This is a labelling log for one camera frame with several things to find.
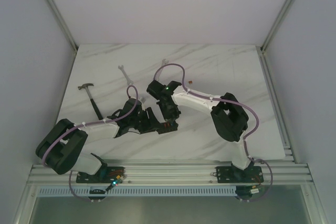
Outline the aluminium frame post left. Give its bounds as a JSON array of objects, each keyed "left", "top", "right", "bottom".
[{"left": 45, "top": 0, "right": 79, "bottom": 52}]

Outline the silver open-end wrench left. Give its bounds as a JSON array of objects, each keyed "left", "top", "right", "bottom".
[{"left": 118, "top": 65, "right": 133, "bottom": 86}]

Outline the black fuse box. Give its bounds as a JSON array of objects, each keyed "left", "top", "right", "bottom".
[{"left": 156, "top": 121, "right": 179, "bottom": 134}]

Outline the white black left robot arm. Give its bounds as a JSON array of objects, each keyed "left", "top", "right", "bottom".
[{"left": 35, "top": 98, "right": 162, "bottom": 183}]

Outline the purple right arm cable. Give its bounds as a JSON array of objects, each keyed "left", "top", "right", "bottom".
[{"left": 153, "top": 63, "right": 274, "bottom": 204}]

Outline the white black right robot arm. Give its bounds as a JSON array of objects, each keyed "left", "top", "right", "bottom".
[{"left": 146, "top": 80, "right": 251, "bottom": 182}]

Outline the small claw hammer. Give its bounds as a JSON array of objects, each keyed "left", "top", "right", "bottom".
[{"left": 78, "top": 83, "right": 103, "bottom": 120}]

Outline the slotted grey cable duct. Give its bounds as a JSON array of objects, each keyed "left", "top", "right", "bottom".
[{"left": 37, "top": 186, "right": 237, "bottom": 197}]

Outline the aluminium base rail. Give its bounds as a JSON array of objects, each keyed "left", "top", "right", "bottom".
[{"left": 27, "top": 160, "right": 313, "bottom": 186}]

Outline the aluminium frame rail right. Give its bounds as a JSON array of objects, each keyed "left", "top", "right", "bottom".
[{"left": 260, "top": 0, "right": 295, "bottom": 53}]

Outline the silver open-end wrench right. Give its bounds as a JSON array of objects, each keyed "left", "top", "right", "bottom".
[{"left": 154, "top": 59, "right": 169, "bottom": 80}]

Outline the silver open-end wrench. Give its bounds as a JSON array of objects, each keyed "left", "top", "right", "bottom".
[
  {"left": 154, "top": 59, "right": 169, "bottom": 80},
  {"left": 118, "top": 65, "right": 133, "bottom": 86}
]

